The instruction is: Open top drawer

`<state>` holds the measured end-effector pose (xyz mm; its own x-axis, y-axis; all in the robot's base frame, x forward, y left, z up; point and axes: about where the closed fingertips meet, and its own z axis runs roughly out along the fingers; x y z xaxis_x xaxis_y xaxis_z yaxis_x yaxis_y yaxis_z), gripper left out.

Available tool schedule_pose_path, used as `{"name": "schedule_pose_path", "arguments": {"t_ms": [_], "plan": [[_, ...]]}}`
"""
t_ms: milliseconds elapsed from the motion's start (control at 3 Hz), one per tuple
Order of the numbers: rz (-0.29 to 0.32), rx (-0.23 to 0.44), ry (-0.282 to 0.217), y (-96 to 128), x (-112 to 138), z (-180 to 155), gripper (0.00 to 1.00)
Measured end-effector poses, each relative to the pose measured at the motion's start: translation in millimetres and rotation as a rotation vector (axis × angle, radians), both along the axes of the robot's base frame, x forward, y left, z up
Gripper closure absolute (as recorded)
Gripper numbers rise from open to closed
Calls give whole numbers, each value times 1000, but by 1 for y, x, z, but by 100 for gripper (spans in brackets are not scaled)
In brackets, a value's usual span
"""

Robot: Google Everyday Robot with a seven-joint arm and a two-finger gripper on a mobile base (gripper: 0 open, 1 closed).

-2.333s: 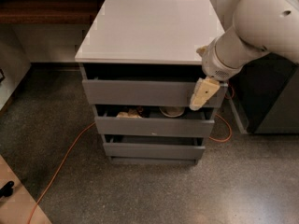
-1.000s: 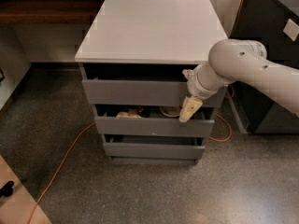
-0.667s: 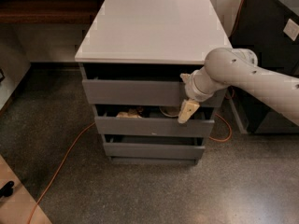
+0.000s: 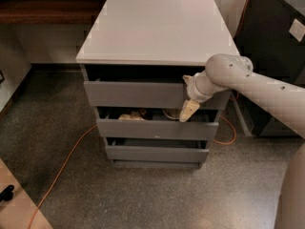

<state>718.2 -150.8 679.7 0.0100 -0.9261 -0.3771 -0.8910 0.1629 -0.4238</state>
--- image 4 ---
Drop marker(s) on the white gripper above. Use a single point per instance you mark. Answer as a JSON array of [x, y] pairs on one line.
[[193, 92]]

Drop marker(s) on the grey top drawer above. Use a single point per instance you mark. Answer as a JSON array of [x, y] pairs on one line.
[[136, 94]]

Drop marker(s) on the grey drawer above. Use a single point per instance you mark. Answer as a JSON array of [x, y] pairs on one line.
[[136, 94], [156, 150], [159, 127]]

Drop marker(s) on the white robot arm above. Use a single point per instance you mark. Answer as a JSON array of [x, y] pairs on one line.
[[284, 101]]

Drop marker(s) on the round bowl in drawer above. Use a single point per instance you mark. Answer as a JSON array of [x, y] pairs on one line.
[[173, 114]]

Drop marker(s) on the tan object in drawer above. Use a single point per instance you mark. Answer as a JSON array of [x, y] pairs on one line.
[[133, 115]]

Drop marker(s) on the grey drawer cabinet white top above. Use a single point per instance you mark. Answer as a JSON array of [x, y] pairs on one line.
[[155, 41]]

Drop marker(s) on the grey middle drawer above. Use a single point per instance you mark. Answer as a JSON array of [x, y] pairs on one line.
[[159, 127]]

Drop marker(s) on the grey bottom drawer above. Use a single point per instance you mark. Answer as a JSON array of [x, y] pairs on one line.
[[156, 150]]

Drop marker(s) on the black cabinet on right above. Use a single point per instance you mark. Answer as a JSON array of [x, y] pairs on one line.
[[263, 35]]

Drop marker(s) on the white label on cabinet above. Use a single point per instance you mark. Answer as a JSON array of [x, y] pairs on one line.
[[297, 30]]

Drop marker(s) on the dark wooden bench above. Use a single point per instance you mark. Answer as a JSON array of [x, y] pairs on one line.
[[44, 12]]

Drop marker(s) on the black handle bottom left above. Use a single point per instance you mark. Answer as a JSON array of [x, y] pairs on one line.
[[7, 193]]

